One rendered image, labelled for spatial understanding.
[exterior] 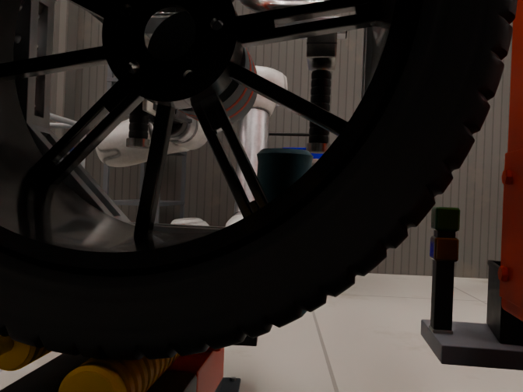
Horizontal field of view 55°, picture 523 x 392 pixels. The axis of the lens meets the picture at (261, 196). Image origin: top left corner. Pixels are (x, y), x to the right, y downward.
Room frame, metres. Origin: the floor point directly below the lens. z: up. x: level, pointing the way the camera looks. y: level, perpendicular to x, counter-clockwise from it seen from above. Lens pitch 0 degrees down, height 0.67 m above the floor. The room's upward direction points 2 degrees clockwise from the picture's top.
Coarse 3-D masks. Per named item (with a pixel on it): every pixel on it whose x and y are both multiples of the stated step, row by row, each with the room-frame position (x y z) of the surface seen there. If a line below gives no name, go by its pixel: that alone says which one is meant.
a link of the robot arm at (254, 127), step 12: (264, 72) 1.73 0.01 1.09; (276, 72) 1.75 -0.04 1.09; (276, 84) 1.73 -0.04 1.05; (252, 108) 1.71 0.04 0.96; (264, 108) 1.72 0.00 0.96; (240, 120) 1.73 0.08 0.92; (252, 120) 1.70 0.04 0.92; (264, 120) 1.71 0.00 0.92; (240, 132) 1.71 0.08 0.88; (252, 132) 1.69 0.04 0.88; (264, 132) 1.70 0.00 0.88; (252, 144) 1.67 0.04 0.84; (264, 144) 1.69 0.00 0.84; (252, 156) 1.66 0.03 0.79; (240, 180) 1.65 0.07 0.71; (240, 216) 1.59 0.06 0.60
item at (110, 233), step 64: (0, 0) 0.64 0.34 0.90; (128, 0) 0.59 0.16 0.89; (192, 0) 0.58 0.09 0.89; (384, 0) 0.49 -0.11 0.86; (0, 64) 0.64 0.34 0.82; (64, 64) 0.63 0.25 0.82; (128, 64) 0.59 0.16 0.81; (192, 64) 0.58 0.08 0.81; (384, 64) 0.39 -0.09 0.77; (0, 128) 0.61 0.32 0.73; (0, 192) 0.51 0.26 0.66; (64, 192) 0.64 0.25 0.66; (256, 192) 0.60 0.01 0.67; (64, 256) 0.42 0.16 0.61; (128, 256) 0.42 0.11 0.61; (192, 256) 0.41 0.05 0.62
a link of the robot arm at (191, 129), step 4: (192, 120) 1.17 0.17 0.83; (188, 124) 1.16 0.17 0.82; (192, 124) 1.17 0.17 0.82; (196, 124) 1.20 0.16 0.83; (188, 128) 1.16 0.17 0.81; (192, 128) 1.18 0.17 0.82; (196, 128) 1.20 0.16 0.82; (184, 132) 1.16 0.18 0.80; (188, 132) 1.17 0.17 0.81; (192, 132) 1.19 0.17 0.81; (180, 136) 1.16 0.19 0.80; (184, 136) 1.17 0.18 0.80; (188, 136) 1.18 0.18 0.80; (192, 136) 1.21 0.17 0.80; (172, 140) 1.18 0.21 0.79; (176, 140) 1.18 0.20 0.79; (180, 140) 1.18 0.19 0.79; (184, 140) 1.19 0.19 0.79; (188, 140) 1.21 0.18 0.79
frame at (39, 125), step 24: (24, 0) 0.70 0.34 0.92; (48, 0) 0.75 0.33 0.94; (24, 24) 0.70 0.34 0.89; (48, 24) 0.75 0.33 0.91; (24, 48) 0.70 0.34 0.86; (48, 48) 0.75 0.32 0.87; (24, 96) 0.70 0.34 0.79; (48, 96) 0.76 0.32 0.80; (48, 120) 0.76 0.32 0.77; (48, 144) 0.71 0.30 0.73; (96, 192) 0.73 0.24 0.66; (120, 216) 0.72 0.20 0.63
